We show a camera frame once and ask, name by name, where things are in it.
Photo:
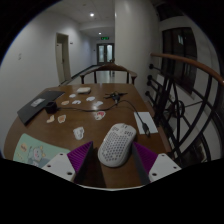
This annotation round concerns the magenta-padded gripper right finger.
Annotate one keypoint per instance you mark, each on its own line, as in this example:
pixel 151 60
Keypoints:
pixel 163 166

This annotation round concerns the small flat white box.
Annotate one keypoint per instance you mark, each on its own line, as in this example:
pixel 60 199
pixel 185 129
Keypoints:
pixel 83 90

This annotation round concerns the green exit sign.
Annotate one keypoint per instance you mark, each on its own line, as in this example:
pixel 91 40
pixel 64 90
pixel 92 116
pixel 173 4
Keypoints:
pixel 105 38

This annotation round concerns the small orange sticker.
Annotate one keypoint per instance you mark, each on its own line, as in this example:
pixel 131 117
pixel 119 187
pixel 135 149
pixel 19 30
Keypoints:
pixel 62 118
pixel 50 119

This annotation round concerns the wooden armchair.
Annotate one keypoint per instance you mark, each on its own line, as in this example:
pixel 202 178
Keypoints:
pixel 110 67

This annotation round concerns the red and white sticker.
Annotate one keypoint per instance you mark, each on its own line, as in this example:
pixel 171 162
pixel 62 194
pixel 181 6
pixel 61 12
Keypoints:
pixel 99 115

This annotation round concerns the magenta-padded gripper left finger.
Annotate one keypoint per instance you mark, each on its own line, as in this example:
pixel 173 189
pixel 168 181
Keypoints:
pixel 61 165

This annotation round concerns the white cartoon sticker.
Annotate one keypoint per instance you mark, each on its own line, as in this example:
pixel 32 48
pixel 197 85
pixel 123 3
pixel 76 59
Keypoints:
pixel 78 132

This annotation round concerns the black railing with wooden handrail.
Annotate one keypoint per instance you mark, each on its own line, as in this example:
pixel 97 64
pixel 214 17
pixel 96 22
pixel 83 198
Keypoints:
pixel 186 60

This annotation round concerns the pale green cartoon mouse pad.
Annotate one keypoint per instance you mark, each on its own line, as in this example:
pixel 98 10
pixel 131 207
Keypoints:
pixel 33 151

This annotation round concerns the white perforated computer mouse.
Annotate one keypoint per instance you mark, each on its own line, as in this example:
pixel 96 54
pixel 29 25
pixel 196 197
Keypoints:
pixel 116 145

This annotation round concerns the white paper sheet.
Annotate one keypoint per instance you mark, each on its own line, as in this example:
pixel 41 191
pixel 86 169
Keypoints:
pixel 148 120

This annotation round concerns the glazed double door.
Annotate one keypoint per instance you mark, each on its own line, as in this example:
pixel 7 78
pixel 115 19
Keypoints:
pixel 105 53

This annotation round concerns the small black cube box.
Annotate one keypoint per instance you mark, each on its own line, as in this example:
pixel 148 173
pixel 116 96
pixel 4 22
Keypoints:
pixel 50 107

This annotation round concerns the dark closed laptop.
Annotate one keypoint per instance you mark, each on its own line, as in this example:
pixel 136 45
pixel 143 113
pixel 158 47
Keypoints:
pixel 36 105

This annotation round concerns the white side door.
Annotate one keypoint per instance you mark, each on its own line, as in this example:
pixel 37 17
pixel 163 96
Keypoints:
pixel 61 61

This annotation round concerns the round ceiling light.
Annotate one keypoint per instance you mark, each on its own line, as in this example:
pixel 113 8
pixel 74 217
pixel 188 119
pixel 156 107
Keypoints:
pixel 92 15

